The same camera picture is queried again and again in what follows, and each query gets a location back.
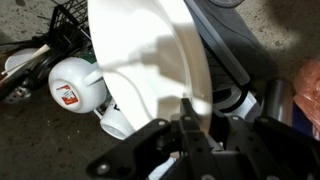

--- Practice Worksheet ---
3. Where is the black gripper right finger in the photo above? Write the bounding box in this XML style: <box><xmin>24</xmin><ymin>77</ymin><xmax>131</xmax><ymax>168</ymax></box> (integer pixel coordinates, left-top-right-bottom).
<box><xmin>213</xmin><ymin>109</ymin><xmax>320</xmax><ymax>180</ymax></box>

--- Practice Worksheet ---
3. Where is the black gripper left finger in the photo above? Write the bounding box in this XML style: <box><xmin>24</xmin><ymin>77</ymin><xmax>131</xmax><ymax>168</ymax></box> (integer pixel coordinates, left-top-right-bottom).
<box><xmin>179</xmin><ymin>98</ymin><xmax>214</xmax><ymax>180</ymax></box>

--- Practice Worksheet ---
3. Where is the white deep plate bowl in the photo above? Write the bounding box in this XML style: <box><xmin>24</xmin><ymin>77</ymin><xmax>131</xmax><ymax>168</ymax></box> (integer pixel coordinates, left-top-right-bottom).
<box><xmin>88</xmin><ymin>0</ymin><xmax>212</xmax><ymax>132</ymax></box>

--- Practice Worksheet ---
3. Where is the black two-tier dish rack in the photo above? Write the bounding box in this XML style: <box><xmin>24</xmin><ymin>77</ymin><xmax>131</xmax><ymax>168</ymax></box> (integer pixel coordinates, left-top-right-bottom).
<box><xmin>48</xmin><ymin>0</ymin><xmax>270</xmax><ymax>111</ymax></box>

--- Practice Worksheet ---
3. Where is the white mug upper rack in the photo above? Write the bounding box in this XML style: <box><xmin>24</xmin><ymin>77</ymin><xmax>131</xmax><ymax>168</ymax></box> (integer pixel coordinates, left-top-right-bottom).
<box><xmin>94</xmin><ymin>99</ymin><xmax>135</xmax><ymax>140</ymax></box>

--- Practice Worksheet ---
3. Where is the steel tumbler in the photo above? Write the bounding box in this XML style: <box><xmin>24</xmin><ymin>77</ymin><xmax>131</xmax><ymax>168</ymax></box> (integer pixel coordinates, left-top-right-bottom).
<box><xmin>261</xmin><ymin>78</ymin><xmax>294</xmax><ymax>126</ymax></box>

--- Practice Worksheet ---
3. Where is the orange plastic bag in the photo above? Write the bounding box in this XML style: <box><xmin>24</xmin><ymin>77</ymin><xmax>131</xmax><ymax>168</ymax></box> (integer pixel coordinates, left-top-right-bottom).
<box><xmin>294</xmin><ymin>60</ymin><xmax>320</xmax><ymax>140</ymax></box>

